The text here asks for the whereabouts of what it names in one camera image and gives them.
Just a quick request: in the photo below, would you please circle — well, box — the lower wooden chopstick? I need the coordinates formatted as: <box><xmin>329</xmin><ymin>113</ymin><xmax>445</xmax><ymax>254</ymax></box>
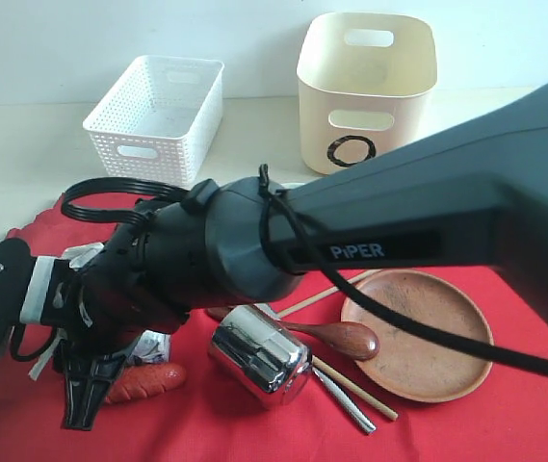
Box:
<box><xmin>312</xmin><ymin>355</ymin><xmax>399</xmax><ymax>422</ymax></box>

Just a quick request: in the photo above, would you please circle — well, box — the shiny steel cup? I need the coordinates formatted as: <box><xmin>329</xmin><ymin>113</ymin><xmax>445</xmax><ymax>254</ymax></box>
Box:
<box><xmin>205</xmin><ymin>305</ymin><xmax>312</xmax><ymax>408</ymax></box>

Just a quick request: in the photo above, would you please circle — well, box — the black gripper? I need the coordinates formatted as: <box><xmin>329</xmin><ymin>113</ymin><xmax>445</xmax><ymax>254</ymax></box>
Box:
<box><xmin>37</xmin><ymin>240</ymin><xmax>190</xmax><ymax>430</ymax></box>

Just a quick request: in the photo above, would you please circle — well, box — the brown wooden spoon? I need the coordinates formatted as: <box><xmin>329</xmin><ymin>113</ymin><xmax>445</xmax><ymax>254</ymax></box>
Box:
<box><xmin>206</xmin><ymin>306</ymin><xmax>380</xmax><ymax>362</ymax></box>

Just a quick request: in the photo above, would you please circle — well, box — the upper wooden chopstick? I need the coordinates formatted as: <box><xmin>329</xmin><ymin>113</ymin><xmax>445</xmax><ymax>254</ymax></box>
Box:
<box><xmin>277</xmin><ymin>269</ymin><xmax>379</xmax><ymax>318</ymax></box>

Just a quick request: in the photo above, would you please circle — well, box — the wooden chopstick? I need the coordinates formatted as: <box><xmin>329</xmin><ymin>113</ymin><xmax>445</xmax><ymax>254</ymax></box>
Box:
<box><xmin>312</xmin><ymin>355</ymin><xmax>399</xmax><ymax>422</ymax></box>
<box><xmin>277</xmin><ymin>269</ymin><xmax>379</xmax><ymax>318</ymax></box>

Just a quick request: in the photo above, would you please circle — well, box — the brown wooden plate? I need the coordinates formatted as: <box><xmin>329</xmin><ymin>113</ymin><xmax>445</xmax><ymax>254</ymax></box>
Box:
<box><xmin>340</xmin><ymin>269</ymin><xmax>496</xmax><ymax>404</ymax></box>

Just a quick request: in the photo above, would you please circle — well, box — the cream plastic bin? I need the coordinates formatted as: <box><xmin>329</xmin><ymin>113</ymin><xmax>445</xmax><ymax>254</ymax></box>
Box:
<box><xmin>297</xmin><ymin>13</ymin><xmax>437</xmax><ymax>174</ymax></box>

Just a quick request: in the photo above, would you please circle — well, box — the blue white milk carton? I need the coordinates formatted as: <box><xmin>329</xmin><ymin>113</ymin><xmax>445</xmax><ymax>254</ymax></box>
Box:
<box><xmin>127</xmin><ymin>330</ymin><xmax>171</xmax><ymax>366</ymax></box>

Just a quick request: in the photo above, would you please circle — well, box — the white perforated plastic basket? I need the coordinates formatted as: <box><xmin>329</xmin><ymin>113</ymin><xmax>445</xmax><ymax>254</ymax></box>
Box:
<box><xmin>83</xmin><ymin>55</ymin><xmax>224</xmax><ymax>188</ymax></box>

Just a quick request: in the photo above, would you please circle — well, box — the red sausage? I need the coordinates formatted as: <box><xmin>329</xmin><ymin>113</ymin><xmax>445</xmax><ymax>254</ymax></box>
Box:
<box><xmin>105</xmin><ymin>363</ymin><xmax>187</xmax><ymax>404</ymax></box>

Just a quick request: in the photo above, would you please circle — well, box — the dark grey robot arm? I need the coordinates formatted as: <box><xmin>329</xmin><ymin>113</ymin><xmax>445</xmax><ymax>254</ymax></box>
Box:
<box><xmin>60</xmin><ymin>84</ymin><xmax>548</xmax><ymax>430</ymax></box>

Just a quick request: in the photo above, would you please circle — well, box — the steel table knife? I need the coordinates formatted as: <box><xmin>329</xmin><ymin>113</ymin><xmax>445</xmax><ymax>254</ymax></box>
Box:
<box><xmin>312</xmin><ymin>367</ymin><xmax>378</xmax><ymax>435</ymax></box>

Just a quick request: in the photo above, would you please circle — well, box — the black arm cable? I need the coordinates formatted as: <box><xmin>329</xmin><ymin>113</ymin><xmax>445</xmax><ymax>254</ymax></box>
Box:
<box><xmin>60</xmin><ymin>163</ymin><xmax>548</xmax><ymax>385</ymax></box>

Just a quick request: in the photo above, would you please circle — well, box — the red table cloth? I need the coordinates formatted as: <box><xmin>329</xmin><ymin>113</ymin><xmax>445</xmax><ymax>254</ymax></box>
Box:
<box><xmin>0</xmin><ymin>187</ymin><xmax>548</xmax><ymax>461</ymax></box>

